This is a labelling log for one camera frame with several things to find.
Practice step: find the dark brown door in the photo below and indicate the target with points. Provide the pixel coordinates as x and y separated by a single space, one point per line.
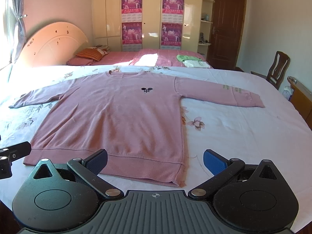
226 34

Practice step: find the peach curved headboard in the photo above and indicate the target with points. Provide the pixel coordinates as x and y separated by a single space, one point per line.
52 45

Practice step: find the grey curtain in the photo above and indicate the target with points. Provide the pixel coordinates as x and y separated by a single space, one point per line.
14 27

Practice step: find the upper right pink poster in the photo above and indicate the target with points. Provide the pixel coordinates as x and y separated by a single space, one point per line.
172 11

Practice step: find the wooden side cabinet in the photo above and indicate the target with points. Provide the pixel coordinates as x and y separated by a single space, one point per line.
301 99

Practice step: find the green folded cloth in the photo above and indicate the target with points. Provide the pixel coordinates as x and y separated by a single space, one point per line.
184 58

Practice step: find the pink checked bed cover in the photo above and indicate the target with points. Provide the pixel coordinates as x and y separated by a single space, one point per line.
146 57

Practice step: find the lower left pink poster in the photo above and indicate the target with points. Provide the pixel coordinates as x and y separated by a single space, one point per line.
131 36

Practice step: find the lower right pink poster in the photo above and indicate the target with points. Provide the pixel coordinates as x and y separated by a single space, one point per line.
171 34

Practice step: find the pink poster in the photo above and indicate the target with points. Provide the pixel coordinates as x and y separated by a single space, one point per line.
171 34
131 11
131 36
172 11

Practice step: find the cream wardrobe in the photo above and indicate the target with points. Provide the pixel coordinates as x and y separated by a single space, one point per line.
107 24

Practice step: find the dark wooden chair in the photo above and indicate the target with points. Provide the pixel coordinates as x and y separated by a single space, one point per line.
277 71

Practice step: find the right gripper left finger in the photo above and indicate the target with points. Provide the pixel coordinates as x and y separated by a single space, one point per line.
88 169

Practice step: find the pink pillow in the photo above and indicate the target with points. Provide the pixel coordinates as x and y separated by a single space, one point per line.
78 61

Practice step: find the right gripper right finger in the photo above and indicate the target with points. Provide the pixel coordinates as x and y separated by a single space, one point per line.
223 170

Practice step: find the upper left pink poster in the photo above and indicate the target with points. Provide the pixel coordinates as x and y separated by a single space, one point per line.
131 11

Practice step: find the orange striped pillow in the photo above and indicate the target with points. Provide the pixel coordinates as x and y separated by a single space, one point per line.
95 54

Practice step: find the pink long-sleeve sweater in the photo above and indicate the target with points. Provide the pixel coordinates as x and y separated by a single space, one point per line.
135 117

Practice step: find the white folded cloth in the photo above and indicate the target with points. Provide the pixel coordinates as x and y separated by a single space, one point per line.
196 64

